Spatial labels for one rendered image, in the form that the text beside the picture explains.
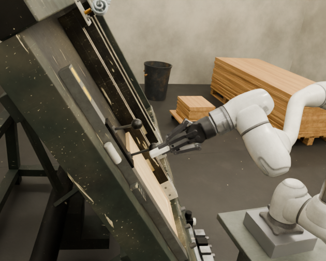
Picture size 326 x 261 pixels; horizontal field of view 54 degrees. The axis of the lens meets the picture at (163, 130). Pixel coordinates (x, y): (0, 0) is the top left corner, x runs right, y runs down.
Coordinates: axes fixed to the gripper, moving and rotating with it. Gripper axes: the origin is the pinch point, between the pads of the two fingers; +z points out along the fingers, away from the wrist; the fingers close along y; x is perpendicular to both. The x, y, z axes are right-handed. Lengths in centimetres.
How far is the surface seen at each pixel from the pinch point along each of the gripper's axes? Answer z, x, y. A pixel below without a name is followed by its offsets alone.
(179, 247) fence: 13, 4, 48
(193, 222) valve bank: 9, 48, 79
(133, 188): 15.1, 0.6, 10.0
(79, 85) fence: 12.7, 4.0, -31.4
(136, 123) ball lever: 2.3, -0.3, -13.0
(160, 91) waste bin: 3, 468, 144
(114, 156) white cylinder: 14.7, 0.5, -5.4
